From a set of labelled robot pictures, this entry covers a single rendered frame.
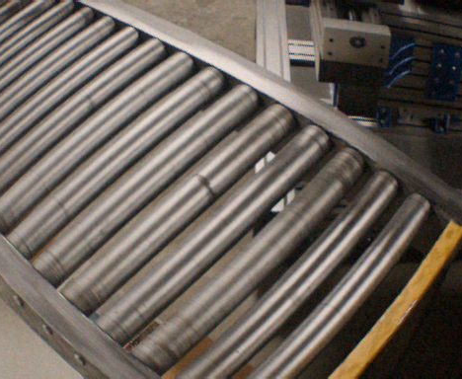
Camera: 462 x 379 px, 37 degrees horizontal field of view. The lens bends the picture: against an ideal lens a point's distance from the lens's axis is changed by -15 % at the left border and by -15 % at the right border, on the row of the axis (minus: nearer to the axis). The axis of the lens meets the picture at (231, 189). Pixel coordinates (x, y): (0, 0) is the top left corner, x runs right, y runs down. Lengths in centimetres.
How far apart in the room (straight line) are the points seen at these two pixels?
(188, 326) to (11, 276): 25
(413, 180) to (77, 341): 53
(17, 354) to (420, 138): 123
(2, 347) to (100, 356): 98
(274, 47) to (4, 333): 112
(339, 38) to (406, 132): 65
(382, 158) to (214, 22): 158
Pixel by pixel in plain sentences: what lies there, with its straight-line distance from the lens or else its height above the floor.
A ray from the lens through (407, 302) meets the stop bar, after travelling 95.
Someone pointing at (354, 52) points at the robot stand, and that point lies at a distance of 142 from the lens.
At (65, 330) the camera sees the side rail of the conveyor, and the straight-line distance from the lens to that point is 94.
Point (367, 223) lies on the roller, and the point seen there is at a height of 79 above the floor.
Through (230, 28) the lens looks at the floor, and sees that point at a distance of 260.
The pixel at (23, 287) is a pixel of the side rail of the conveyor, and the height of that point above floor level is 80.
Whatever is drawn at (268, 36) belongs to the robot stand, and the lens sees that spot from 220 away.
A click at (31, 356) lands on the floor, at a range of 185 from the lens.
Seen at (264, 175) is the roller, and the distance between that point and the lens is 107.
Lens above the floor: 161
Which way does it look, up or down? 50 degrees down
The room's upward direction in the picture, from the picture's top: 2 degrees clockwise
